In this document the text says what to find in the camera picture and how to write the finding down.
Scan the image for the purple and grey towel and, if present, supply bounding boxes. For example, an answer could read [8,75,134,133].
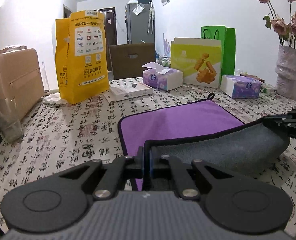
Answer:
[117,93,290,176]

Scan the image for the small green-white carton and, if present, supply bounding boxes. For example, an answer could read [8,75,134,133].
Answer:
[260,83,277,94]

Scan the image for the textured pink vase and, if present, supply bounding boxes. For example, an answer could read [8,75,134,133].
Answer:
[275,45,296,98]

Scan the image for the patterned calligraphy tablecloth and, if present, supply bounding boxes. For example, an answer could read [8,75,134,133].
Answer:
[0,85,296,231]

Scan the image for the purple tissue pack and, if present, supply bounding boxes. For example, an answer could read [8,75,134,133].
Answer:
[220,75,261,99]

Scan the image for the flat white box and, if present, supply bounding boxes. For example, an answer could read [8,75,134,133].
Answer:
[103,82,153,103]

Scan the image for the dried pink roses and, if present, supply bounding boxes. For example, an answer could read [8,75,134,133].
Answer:
[257,0,296,50]

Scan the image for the crumpled white tissue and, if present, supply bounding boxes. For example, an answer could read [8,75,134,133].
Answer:
[43,93,68,106]

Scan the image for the open tissue box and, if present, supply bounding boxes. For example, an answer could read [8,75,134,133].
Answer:
[142,62,183,91]

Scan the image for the green paper bag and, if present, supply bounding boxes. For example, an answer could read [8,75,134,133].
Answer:
[201,25,236,76]

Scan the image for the yellow printed bag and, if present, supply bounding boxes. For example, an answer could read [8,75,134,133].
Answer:
[55,10,109,105]

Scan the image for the yellow-green snack gift box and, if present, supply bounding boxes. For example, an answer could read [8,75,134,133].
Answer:
[171,37,222,88]

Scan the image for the brown cardboard box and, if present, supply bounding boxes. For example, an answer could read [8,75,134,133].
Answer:
[109,43,156,80]

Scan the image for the clear glass cup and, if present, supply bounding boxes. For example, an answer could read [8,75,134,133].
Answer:
[0,98,23,143]

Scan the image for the tan suitcase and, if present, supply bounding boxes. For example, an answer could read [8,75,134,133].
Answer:
[0,48,44,120]

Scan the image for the grey refrigerator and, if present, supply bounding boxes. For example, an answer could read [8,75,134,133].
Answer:
[125,2,155,44]

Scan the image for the dark brown door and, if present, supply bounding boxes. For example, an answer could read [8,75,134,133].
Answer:
[96,8,117,72]

